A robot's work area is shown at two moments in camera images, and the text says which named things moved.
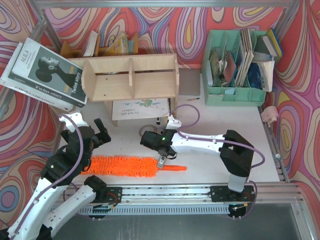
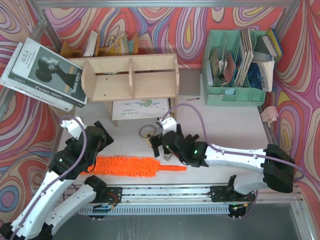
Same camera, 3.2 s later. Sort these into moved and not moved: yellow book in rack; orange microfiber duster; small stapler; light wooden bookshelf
Moved: small stapler
Not moved: orange microfiber duster; yellow book in rack; light wooden bookshelf
